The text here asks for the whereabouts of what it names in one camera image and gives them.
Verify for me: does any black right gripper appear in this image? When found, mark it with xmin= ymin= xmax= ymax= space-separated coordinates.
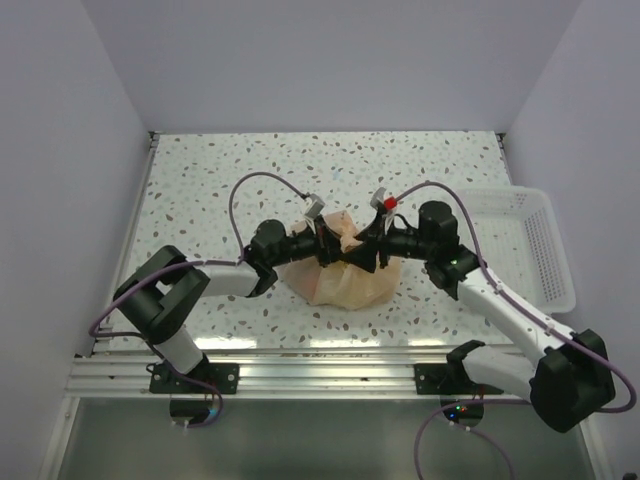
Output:
xmin=341 ymin=210 xmax=435 ymax=273

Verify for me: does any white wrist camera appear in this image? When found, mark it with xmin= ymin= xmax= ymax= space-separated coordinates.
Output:
xmin=303 ymin=194 xmax=325 ymax=232
xmin=369 ymin=187 xmax=398 ymax=228

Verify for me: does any banana print plastic bag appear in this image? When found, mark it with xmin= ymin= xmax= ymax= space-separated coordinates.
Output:
xmin=282 ymin=209 xmax=404 ymax=310

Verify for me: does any white perforated plastic basket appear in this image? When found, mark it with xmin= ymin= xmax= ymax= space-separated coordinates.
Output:
xmin=458 ymin=186 xmax=576 ymax=314

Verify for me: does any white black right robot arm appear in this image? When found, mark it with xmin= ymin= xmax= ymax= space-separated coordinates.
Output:
xmin=354 ymin=197 xmax=615 ymax=433

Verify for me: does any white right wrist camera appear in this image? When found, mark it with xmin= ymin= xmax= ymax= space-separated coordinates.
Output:
xmin=369 ymin=187 xmax=398 ymax=228

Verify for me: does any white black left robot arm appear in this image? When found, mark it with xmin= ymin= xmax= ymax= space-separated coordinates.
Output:
xmin=114 ymin=217 xmax=342 ymax=393

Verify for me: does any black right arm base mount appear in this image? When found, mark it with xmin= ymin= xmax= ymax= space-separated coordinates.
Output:
xmin=413 ymin=340 xmax=503 ymax=396

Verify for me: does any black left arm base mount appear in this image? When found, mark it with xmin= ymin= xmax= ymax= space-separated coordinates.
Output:
xmin=146 ymin=356 xmax=240 ymax=395

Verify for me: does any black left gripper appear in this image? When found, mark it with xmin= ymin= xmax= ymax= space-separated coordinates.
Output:
xmin=270 ymin=215 xmax=349 ymax=268

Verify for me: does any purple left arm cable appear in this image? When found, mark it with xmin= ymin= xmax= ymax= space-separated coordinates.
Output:
xmin=88 ymin=172 xmax=311 ymax=429

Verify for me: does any aluminium table frame rail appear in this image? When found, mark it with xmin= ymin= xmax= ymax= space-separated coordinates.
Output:
xmin=39 ymin=130 xmax=611 ymax=480

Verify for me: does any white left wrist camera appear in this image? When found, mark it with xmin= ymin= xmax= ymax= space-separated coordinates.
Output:
xmin=303 ymin=194 xmax=325 ymax=232

